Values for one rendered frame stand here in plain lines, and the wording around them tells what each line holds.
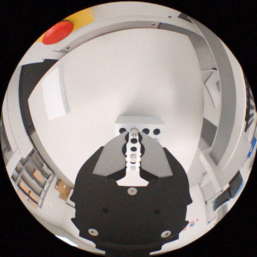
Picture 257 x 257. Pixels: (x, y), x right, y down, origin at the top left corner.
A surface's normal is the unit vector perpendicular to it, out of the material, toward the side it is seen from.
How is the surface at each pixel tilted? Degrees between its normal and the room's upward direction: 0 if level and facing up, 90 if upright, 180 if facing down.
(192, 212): 90
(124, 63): 0
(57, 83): 0
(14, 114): 90
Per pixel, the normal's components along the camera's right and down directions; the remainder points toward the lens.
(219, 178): -0.20, -0.87
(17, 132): 0.98, -0.15
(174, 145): -0.05, 0.47
